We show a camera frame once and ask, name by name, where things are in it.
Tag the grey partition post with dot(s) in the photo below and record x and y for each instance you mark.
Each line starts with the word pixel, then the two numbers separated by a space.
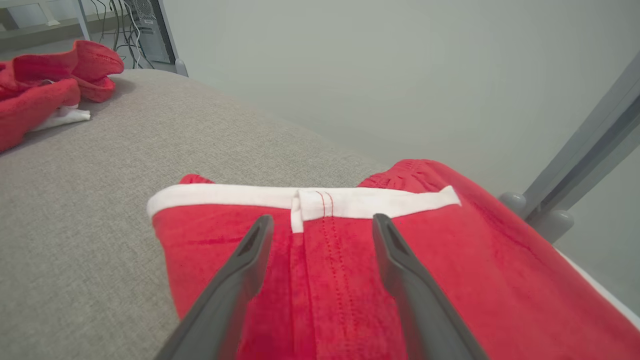
pixel 590 150

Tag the dark grey computer tower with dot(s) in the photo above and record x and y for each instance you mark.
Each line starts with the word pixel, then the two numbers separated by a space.
pixel 150 25

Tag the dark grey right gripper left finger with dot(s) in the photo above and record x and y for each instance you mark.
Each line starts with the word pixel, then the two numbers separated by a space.
pixel 225 300

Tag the grey metal desk leg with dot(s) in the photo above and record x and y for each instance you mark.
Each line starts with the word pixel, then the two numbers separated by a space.
pixel 170 30
pixel 82 20

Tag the red Bulls jersey white sleeves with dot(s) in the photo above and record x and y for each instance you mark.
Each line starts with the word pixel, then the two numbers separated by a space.
pixel 30 95

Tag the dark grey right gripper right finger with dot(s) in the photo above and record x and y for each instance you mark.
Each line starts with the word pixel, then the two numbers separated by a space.
pixel 425 310

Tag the red shorts white waistband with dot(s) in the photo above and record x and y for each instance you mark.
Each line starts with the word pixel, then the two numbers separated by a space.
pixel 500 280

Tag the grey fabric sofa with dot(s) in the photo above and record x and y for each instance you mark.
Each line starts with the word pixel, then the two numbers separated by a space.
pixel 100 225

